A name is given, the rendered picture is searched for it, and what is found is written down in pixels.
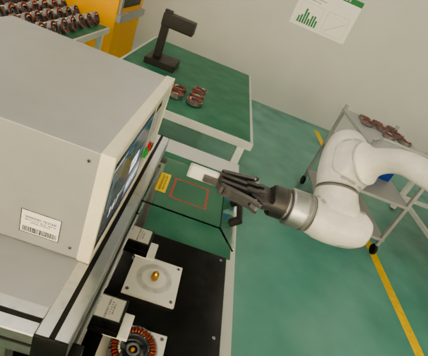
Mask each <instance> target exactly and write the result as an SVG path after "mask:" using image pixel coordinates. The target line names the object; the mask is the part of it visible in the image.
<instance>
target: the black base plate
mask: <svg viewBox="0 0 428 356"><path fill-rule="evenodd" d="M152 243H154V244H158V245H159V246H158V248H157V252H156V255H155V259H157V260H160V261H164V262H166V263H170V264H172V265H174V266H178V267H180V268H182V274H181V278H180V281H179V287H178V290H177V296H176V300H175V303H174V308H173V309H170V308H167V307H163V306H160V305H158V304H154V303H152V302H148V301H145V300H143V299H139V298H136V297H132V296H130V295H126V294H124V293H121V289H122V288H123V285H124V282H125V280H126V277H127V275H128V273H129V270H130V267H131V264H132V263H133V259H132V256H134V254H132V253H130V252H127V251H123V254H122V255H121V258H120V260H119V262H118V264H117V267H116V269H115V271H114V273H113V275H112V278H111V280H110V282H109V285H108V286H107V289H106V290H105V293H107V294H110V295H114V296H116V297H120V298H122V299H126V300H128V301H129V305H128V308H127V310H126V313H127V314H131V315H134V316H135V317H134V320H133V323H132V325H133V326H138V327H139V326H141V328H145V330H146V329H147V330H148V331H151V332H153V333H157V334H160V335H163V336H167V341H166V344H165V350H164V354H163V356H219V355H220V336H221V327H222V308H223V298H224V289H225V270H226V260H227V259H226V258H224V257H221V256H218V255H215V254H212V253H210V252H207V251H204V250H201V249H197V248H195V247H192V246H189V245H187V244H183V243H181V242H177V241H175V240H173V239H169V238H166V237H163V236H160V235H157V234H154V235H153V240H152ZM102 337H103V335H102V334H101V333H98V332H95V331H91V330H87V332H86V335H85V337H84V339H83V342H82V343H81V345H84V346H85V347H84V349H83V353H82V355H81V356H95V353H96V352H97V349H98V346H99V344H100V341H101V339H102Z"/></svg>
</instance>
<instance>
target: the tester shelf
mask: <svg viewBox="0 0 428 356"><path fill-rule="evenodd" d="M169 139H170V138H168V137H166V136H163V135H160V134H157V138H156V140H155V144H154V146H153V150H152V152H151V154H150V155H149V157H148V159H147V160H146V162H145V164H144V166H143V168H142V170H141V171H140V173H139V175H138V177H137V178H136V180H135V182H134V184H133V186H132V187H131V190H130V191H129V193H128V195H127V197H126V198H125V200H124V202H123V203H122V205H121V208H120V209H119V211H118V213H117V214H116V216H115V218H114V220H113V221H112V224H111V225H110V227H109V229H108V231H107V233H106V234H105V236H104V238H103V240H102V241H101V243H100V245H99V247H98V248H97V251H96V252H95V254H94V256H93V257H92V259H91V261H90V263H89V264H86V263H83V262H81V261H77V260H76V259H75V258H73V257H70V256H67V255H64V254H60V253H58V252H55V251H52V250H49V249H45V248H43V247H39V246H37V245H34V244H31V243H28V242H24V241H22V240H19V239H16V238H13V237H9V236H6V235H3V234H0V347H3V348H6V349H9V350H14V351H16V352H21V353H23V354H26V355H29V356H67V355H68V353H69V350H70V349H71V346H72V345H73V342H74V340H75V339H76V336H77V334H78V332H79V330H80V328H81V326H82V324H83V322H84V320H85V317H86V315H87V313H88V311H89V309H90V307H91V305H92V303H93V300H94V299H95V296H96V294H97V292H98V290H99V289H100V286H101V284H102V281H103V280H104V278H105V276H106V274H107V272H108V270H109V267H110V265H111V263H112V261H113V259H114V257H115V255H116V253H117V250H118V248H119V246H120V244H121V242H122V240H123V238H124V236H125V234H126V231H127V230H128V228H129V225H130V224H131V221H132V220H133V217H134V215H135V213H136V211H137V209H138V207H139V205H140V203H141V201H142V198H143V196H144V194H145V192H146V190H147V188H148V186H149V184H150V181H151V179H152V178H153V175H154V174H155V171H156V169H157V167H158V165H159V163H160V161H161V159H162V156H163V155H164V153H165V151H166V148H167V144H168V142H169Z"/></svg>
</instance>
